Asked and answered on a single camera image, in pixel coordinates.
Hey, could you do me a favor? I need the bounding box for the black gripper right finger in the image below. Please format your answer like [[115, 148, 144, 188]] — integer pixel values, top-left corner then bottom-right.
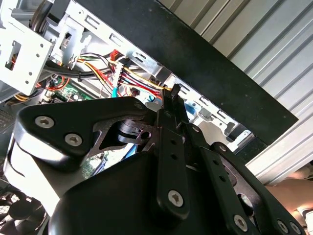
[[171, 94, 308, 235]]

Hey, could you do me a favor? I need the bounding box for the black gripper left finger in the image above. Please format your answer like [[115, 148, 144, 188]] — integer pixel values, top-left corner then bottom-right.
[[13, 93, 191, 221]]

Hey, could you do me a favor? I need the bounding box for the orange yellow red power wire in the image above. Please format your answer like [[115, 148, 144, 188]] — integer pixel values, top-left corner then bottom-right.
[[80, 55, 182, 100]]

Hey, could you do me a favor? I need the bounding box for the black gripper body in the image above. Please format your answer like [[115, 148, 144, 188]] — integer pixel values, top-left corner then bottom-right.
[[47, 151, 236, 235]]

